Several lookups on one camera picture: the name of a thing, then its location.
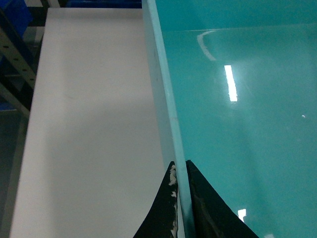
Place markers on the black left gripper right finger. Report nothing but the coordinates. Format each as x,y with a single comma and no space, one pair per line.
212,216

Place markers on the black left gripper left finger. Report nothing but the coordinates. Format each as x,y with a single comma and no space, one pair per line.
162,218

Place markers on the light cyan plastic bin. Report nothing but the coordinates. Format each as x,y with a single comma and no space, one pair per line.
235,90

